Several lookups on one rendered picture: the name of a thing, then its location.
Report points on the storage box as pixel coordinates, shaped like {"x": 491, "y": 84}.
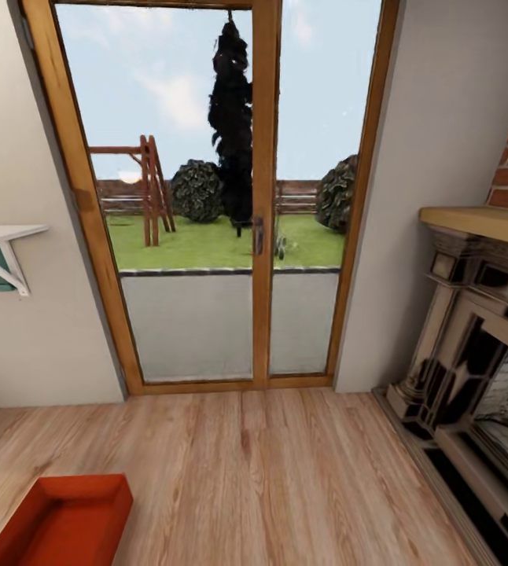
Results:
{"x": 68, "y": 521}

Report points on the wood fireplace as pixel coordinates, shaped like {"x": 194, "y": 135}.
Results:
{"x": 451, "y": 409}

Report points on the door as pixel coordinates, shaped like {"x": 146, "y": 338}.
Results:
{"x": 218, "y": 153}

